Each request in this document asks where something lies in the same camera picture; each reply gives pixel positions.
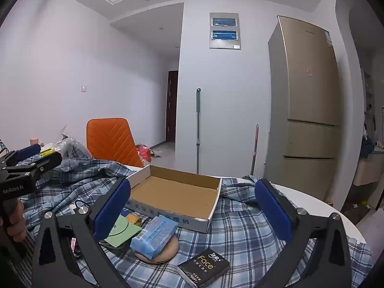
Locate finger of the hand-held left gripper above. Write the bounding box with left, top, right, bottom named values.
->
left=6, top=143, right=42, bottom=165
left=13, top=152, right=63, bottom=183

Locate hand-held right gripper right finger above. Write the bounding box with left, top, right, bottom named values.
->
left=254, top=178, right=353, bottom=288

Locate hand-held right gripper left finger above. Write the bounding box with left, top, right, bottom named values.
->
left=31, top=178, right=132, bottom=288

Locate green paper sleeve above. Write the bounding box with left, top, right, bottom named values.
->
left=103, top=214, right=143, bottom=248

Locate blue tissue pack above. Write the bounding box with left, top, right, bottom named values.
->
left=130, top=215, right=178, bottom=259

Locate cardboard box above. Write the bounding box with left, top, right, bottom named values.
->
left=125, top=164, right=222, bottom=234

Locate round wooden disc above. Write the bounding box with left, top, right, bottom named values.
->
left=133, top=235, right=180, bottom=264

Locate black tissue pack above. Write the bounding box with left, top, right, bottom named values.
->
left=176, top=249, right=230, bottom=287

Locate person's left hand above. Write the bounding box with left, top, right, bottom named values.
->
left=8, top=199, right=27, bottom=242

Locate orange snack packet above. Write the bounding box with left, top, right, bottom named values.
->
left=124, top=213, right=143, bottom=225

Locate clear plastic bag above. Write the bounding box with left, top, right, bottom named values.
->
left=55, top=136, right=92, bottom=171

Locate white earbuds case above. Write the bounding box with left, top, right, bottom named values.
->
left=68, top=200, right=90, bottom=213

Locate blue plaid shirt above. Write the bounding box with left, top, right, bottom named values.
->
left=16, top=147, right=374, bottom=288

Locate red plastic bag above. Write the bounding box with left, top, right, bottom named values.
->
left=136, top=144, right=152, bottom=162

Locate orange chair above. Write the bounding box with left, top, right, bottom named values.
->
left=86, top=118, right=144, bottom=168

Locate grey striped cloth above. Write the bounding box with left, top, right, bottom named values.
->
left=6, top=231, right=35, bottom=288

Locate brown cardboard carton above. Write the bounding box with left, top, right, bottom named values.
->
left=352, top=150, right=384, bottom=186

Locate dark blue cloth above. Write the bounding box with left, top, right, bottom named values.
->
left=360, top=138, right=374, bottom=158

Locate dark wooden door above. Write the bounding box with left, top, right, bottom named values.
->
left=165, top=70, right=179, bottom=143

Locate gold refrigerator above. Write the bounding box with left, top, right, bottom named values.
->
left=263, top=15, right=342, bottom=201

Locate grey electrical panel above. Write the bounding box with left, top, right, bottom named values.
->
left=208, top=12, right=241, bottom=50

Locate pink broom handle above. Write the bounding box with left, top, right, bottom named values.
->
left=250, top=124, right=260, bottom=176

